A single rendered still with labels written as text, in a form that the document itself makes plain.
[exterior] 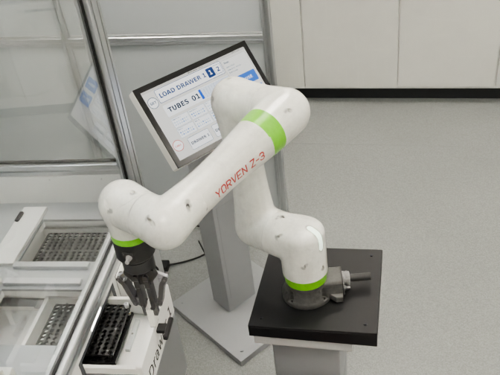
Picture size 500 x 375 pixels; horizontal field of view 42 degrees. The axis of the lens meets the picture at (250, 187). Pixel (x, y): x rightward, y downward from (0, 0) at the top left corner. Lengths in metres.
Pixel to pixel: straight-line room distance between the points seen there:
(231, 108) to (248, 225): 0.38
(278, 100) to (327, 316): 0.65
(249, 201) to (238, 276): 1.12
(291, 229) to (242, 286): 1.20
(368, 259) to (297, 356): 0.36
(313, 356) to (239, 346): 0.89
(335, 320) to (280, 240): 0.27
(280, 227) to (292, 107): 0.40
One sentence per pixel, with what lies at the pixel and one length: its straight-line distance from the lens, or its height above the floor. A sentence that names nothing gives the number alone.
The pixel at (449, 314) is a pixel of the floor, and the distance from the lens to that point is 3.00.
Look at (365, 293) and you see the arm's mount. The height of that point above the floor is 0.81.
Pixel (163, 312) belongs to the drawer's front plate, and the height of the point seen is 0.90.
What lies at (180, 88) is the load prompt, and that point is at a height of 1.15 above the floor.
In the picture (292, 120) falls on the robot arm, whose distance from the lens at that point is 1.51.
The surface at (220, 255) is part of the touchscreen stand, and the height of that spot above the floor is 0.38.
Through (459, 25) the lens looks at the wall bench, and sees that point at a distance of 4.32.
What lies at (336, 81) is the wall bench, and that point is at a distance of 4.48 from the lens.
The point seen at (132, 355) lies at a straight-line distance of 1.81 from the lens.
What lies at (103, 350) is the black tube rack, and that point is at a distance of 1.76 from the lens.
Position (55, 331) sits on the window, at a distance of 1.62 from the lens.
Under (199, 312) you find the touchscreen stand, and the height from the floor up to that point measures 0.04.
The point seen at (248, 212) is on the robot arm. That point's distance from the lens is 1.81.
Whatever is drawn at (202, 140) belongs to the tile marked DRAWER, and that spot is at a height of 1.00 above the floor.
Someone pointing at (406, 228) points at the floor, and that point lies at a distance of 3.41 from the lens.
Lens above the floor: 2.16
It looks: 35 degrees down
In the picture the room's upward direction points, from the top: 7 degrees counter-clockwise
